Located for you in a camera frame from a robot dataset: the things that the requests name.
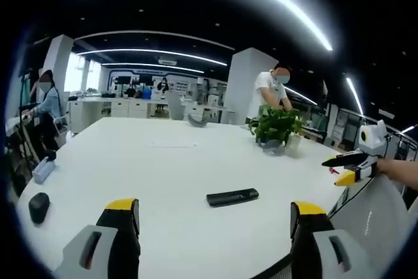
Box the white rectangular box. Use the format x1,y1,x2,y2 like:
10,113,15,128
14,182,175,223
31,157,56,184

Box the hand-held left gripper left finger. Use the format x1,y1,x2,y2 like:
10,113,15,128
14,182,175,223
52,197,142,279

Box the green potted plant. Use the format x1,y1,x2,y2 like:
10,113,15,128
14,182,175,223
248,104,306,157

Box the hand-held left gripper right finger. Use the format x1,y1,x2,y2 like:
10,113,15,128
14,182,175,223
289,201,364,279

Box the grey office chair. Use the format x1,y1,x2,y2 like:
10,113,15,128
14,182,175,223
165,91,187,121

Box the small black case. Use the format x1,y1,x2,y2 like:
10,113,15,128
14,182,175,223
28,192,51,225

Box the black remote control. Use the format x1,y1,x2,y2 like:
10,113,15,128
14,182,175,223
206,188,260,208

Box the grey chair back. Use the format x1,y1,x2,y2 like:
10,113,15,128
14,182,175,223
187,112,210,128

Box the white drawer cabinets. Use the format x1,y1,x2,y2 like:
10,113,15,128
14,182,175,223
67,98,170,134

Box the person's right hand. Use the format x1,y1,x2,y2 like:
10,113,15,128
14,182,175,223
375,157,418,189

